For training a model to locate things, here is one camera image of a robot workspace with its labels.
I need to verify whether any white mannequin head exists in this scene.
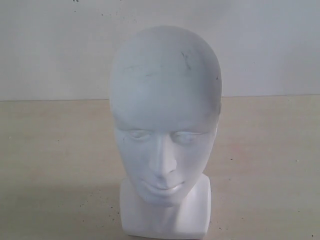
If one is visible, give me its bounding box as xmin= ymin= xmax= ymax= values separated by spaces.
xmin=109 ymin=25 xmax=222 ymax=240

